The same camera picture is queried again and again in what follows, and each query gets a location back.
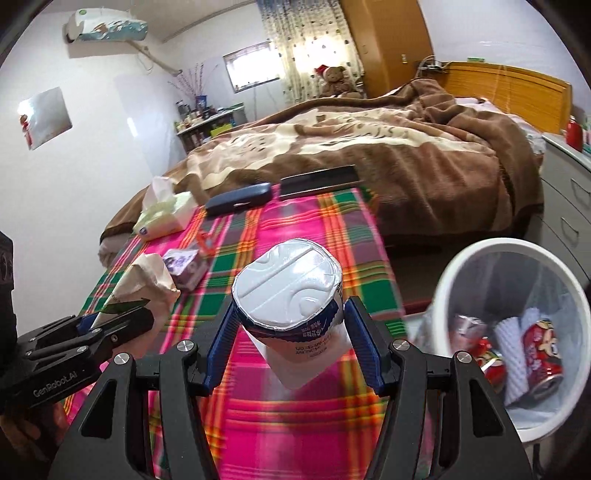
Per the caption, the red bottle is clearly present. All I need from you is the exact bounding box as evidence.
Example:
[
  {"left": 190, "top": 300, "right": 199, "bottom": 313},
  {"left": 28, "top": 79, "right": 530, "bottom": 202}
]
[{"left": 565, "top": 115, "right": 584, "bottom": 153}]

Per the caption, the white yogurt cup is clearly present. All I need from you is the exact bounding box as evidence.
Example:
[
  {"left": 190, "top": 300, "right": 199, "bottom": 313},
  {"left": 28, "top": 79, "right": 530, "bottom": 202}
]
[{"left": 231, "top": 237, "right": 348, "bottom": 391}]

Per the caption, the silver wall poster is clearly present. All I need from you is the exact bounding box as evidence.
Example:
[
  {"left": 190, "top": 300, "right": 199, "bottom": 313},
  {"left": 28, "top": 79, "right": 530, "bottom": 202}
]
[{"left": 17, "top": 86, "right": 74, "bottom": 151}]

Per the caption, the wooden bed headboard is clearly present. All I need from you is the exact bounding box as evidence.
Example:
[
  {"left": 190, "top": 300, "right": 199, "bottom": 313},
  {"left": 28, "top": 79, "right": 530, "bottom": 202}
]
[{"left": 435, "top": 61, "right": 574, "bottom": 136}]

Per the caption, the wooden wardrobe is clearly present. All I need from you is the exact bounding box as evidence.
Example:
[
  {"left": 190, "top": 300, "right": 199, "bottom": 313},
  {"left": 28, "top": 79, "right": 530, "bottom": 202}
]
[{"left": 339, "top": 0, "right": 435, "bottom": 100}]

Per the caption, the white power strip with cables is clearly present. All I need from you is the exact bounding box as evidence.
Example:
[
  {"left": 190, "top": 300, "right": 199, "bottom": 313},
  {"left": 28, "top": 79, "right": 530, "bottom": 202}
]
[{"left": 417, "top": 54, "right": 448, "bottom": 73}]

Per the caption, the dark blue glasses case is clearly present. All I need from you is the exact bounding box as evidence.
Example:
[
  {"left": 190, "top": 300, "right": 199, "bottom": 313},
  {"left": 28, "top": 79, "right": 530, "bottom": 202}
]
[{"left": 204, "top": 182, "right": 273, "bottom": 218}]

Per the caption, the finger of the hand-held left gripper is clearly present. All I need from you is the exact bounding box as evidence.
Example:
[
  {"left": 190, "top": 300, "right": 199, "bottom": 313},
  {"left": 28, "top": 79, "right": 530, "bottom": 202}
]
[
  {"left": 25, "top": 307, "right": 156, "bottom": 366},
  {"left": 16, "top": 314, "right": 101, "bottom": 348}
]

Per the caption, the patterned window curtain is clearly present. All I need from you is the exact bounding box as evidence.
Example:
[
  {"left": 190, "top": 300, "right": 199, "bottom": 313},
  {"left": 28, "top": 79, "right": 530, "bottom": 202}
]
[{"left": 256, "top": 0, "right": 366, "bottom": 103}]

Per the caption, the brown beige fleece blanket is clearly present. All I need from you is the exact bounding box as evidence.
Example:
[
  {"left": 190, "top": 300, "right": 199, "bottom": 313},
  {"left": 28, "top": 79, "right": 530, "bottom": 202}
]
[{"left": 99, "top": 78, "right": 546, "bottom": 265}]

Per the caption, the beige white paper bag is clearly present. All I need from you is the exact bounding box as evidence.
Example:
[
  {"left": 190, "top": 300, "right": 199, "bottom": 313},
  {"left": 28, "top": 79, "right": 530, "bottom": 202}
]
[{"left": 90, "top": 252, "right": 182, "bottom": 334}]

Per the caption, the pink green plaid cloth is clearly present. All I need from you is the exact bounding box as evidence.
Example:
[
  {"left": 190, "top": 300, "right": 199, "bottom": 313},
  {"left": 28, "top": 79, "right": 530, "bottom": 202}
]
[{"left": 60, "top": 187, "right": 435, "bottom": 480}]

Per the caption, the vase with dry branches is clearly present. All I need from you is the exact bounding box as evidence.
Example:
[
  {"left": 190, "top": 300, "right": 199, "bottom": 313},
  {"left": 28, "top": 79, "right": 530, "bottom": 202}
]
[{"left": 167, "top": 62, "right": 219, "bottom": 112}]

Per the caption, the black smartphone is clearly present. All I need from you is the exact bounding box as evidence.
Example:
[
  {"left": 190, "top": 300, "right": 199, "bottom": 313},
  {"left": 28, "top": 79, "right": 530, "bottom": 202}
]
[{"left": 279, "top": 164, "right": 360, "bottom": 200}]

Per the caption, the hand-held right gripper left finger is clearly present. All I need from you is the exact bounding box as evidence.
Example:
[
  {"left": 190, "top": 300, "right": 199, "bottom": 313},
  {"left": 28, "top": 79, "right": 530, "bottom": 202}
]
[{"left": 46, "top": 298, "right": 239, "bottom": 480}]

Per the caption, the white bedside cabinet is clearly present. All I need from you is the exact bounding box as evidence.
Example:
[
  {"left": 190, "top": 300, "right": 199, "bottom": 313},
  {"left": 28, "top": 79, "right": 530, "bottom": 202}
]
[{"left": 537, "top": 133, "right": 591, "bottom": 261}]

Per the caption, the orange plastic wrapper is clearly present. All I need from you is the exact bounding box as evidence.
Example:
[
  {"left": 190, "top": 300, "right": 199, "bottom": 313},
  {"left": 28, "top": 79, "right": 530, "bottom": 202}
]
[{"left": 195, "top": 226, "right": 219, "bottom": 256}]

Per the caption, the purple snack packet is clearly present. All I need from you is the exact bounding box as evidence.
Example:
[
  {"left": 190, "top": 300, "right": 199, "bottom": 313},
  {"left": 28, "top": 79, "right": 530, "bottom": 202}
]
[{"left": 163, "top": 246, "right": 209, "bottom": 292}]

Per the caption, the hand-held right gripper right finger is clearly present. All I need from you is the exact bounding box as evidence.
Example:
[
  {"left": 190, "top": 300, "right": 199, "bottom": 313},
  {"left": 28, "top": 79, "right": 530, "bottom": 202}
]
[{"left": 344, "top": 295, "right": 536, "bottom": 480}]

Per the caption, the white air conditioner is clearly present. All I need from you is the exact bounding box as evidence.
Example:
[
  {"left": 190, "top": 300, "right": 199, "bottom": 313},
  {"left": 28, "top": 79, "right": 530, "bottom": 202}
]
[{"left": 64, "top": 8, "right": 150, "bottom": 45}]

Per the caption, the green white tissue pack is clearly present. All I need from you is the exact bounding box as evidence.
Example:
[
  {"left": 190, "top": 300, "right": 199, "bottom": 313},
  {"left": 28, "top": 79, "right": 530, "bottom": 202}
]
[{"left": 132, "top": 176, "right": 195, "bottom": 241}]

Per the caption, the white round waste bin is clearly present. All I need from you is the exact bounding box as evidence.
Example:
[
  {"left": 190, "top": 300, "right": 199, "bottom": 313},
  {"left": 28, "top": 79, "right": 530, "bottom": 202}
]
[{"left": 406, "top": 237, "right": 591, "bottom": 445}]

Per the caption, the white air conditioner pipe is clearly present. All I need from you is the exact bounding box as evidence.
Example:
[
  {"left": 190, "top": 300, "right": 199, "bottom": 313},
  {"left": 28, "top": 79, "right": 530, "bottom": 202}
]
[{"left": 137, "top": 41, "right": 184, "bottom": 78}]

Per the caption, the person's left hand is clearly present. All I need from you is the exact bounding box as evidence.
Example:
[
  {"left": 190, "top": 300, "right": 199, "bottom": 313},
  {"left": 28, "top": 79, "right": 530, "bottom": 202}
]
[{"left": 0, "top": 405, "right": 71, "bottom": 480}]

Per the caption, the clear bin liner bag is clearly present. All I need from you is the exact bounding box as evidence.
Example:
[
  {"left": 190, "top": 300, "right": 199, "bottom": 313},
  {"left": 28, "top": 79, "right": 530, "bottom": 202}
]
[{"left": 407, "top": 249, "right": 587, "bottom": 418}]

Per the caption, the small wall window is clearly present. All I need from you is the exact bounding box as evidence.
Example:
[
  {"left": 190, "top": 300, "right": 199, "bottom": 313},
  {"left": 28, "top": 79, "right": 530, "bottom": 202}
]
[{"left": 222, "top": 41, "right": 283, "bottom": 94}]

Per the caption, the red cartoon drink can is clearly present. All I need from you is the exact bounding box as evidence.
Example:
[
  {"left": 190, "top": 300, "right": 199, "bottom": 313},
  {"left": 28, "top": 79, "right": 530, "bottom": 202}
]
[
  {"left": 470, "top": 336, "right": 505, "bottom": 385},
  {"left": 521, "top": 318, "right": 566, "bottom": 403}
]

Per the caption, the brown teddy bear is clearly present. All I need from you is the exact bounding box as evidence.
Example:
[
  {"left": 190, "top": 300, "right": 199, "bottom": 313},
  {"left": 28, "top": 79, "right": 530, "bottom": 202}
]
[{"left": 314, "top": 65, "right": 362, "bottom": 99}]

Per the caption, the cluttered side table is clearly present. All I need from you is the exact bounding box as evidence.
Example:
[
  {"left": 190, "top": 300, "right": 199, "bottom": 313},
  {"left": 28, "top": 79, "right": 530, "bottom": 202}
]
[{"left": 174, "top": 103, "right": 249, "bottom": 154}]

